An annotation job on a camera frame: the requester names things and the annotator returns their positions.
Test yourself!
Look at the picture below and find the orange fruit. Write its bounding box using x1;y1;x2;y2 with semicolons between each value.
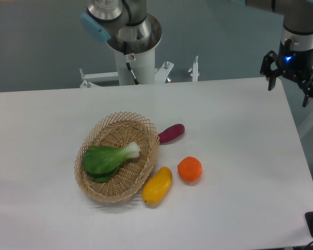
177;156;202;182

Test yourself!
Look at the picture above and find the woven wicker basket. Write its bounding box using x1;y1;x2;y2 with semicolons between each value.
75;112;159;203

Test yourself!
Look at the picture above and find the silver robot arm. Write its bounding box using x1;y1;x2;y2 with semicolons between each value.
80;1;313;104

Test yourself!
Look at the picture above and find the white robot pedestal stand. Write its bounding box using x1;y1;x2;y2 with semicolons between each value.
79;47;174;88

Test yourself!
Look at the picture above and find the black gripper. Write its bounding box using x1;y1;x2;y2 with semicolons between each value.
260;43;313;107

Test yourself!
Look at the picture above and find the green bok choy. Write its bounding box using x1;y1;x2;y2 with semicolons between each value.
82;142;140;183

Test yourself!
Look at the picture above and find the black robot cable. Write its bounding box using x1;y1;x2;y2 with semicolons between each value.
121;0;141;85

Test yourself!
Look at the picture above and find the yellow mango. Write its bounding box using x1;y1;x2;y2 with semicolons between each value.
142;167;173;206

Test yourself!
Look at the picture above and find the purple sweet potato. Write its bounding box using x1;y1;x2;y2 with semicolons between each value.
159;123;185;144

